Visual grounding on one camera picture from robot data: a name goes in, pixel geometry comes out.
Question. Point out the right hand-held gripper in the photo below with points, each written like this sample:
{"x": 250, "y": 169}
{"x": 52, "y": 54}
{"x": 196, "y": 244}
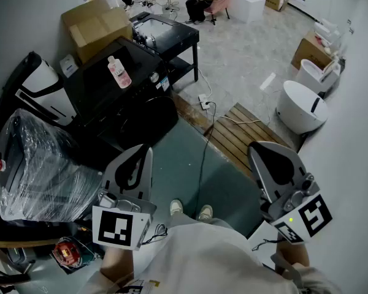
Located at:
{"x": 279, "y": 170}

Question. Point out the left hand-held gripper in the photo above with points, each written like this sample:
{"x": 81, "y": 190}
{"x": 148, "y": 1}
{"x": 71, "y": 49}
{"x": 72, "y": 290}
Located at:
{"x": 115, "y": 225}

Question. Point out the round black washing machine door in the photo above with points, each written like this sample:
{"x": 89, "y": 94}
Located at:
{"x": 153, "y": 121}

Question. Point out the black washing machine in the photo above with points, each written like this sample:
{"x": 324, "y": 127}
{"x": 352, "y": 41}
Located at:
{"x": 110, "y": 103}

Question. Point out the person's right forearm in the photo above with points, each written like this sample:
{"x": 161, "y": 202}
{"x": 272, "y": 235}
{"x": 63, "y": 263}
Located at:
{"x": 292, "y": 253}

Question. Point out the person's left forearm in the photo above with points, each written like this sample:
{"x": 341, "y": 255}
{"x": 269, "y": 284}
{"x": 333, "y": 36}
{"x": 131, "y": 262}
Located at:
{"x": 116, "y": 262}

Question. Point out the white open-lid bin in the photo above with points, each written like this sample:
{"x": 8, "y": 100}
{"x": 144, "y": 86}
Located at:
{"x": 312, "y": 72}

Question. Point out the large open cardboard box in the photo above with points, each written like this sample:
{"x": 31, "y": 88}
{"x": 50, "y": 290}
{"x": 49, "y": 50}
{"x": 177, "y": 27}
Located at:
{"x": 95, "y": 29}

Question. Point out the red power tool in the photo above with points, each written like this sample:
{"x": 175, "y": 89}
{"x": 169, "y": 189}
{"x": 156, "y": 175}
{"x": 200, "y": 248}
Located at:
{"x": 66, "y": 253}

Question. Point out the wooden slat mat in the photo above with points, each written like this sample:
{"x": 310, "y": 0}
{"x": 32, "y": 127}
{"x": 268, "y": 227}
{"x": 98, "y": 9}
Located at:
{"x": 236, "y": 133}

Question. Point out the person's left beige shoe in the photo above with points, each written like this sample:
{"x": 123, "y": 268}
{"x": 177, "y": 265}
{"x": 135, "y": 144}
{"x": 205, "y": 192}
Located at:
{"x": 176, "y": 207}

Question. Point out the person's beige shoe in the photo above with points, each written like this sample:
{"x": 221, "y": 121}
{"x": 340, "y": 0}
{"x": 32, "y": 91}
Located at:
{"x": 205, "y": 212}
{"x": 176, "y": 207}

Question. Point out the person's grey trousers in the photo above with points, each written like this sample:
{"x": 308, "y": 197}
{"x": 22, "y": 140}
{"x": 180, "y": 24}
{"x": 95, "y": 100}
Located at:
{"x": 190, "y": 220}

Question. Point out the person's right beige shoe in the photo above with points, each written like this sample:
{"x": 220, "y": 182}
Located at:
{"x": 205, "y": 212}

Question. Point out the teal floor mat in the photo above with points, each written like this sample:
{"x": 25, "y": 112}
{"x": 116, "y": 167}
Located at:
{"x": 178, "y": 164}

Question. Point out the white paper strip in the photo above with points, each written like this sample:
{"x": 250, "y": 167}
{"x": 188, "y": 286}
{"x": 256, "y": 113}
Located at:
{"x": 267, "y": 81}

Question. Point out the person's white shirt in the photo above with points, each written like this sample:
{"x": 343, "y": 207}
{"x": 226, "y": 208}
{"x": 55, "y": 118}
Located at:
{"x": 202, "y": 262}

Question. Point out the plastic-wrapped black appliance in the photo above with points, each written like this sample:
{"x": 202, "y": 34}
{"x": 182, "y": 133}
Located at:
{"x": 40, "y": 167}

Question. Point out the white power strip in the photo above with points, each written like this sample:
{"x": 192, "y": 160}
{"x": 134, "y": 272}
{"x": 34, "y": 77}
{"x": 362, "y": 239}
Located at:
{"x": 204, "y": 100}

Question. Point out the cardboard box with white items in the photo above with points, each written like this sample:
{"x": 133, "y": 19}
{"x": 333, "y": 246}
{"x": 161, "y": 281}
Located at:
{"x": 309, "y": 49}

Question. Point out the pink detergent bottle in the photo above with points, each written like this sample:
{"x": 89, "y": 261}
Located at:
{"x": 119, "y": 73}

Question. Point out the white and black appliance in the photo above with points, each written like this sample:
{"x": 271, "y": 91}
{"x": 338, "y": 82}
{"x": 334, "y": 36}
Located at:
{"x": 46, "y": 87}

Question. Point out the small white blue-label box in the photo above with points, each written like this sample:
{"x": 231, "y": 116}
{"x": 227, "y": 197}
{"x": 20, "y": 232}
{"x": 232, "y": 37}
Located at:
{"x": 69, "y": 66}

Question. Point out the black low table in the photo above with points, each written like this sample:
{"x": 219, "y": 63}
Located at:
{"x": 178, "y": 38}

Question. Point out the white cube box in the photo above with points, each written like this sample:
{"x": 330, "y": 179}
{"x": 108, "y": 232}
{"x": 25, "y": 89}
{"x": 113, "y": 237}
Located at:
{"x": 248, "y": 3}

